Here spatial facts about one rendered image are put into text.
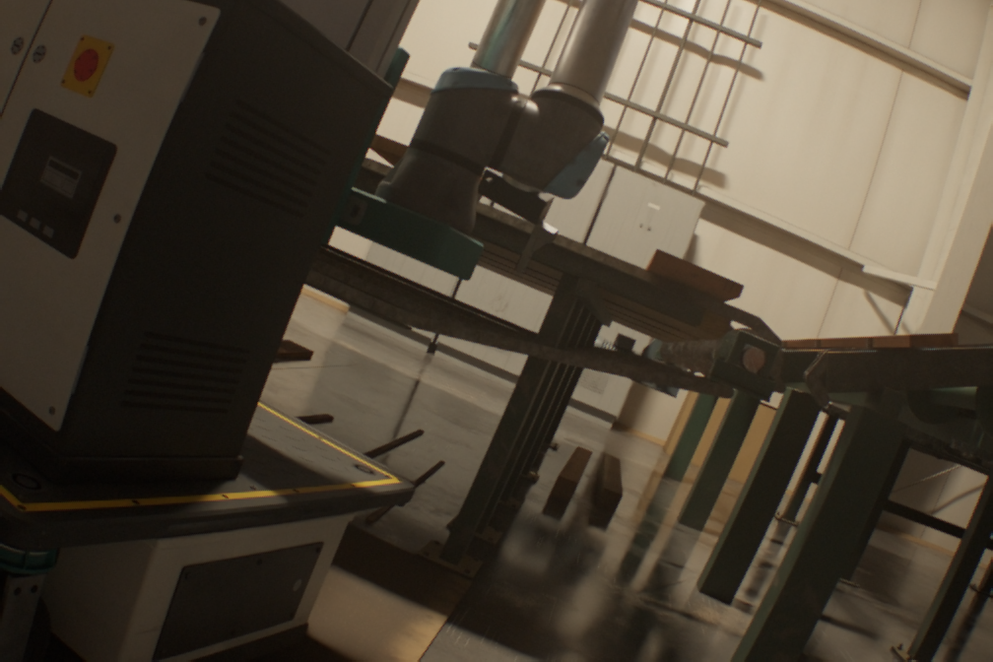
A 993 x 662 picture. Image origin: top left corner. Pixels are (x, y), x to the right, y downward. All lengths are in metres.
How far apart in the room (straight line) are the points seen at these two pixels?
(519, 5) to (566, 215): 6.21
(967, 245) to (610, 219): 3.15
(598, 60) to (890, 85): 7.67
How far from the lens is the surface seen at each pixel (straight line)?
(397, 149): 1.95
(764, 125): 8.57
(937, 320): 7.92
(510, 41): 1.57
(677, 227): 7.70
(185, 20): 0.91
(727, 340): 2.19
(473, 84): 1.35
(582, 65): 1.42
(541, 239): 1.76
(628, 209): 7.71
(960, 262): 7.94
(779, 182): 8.50
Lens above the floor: 0.67
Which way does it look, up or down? 2 degrees up
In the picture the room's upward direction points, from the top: 23 degrees clockwise
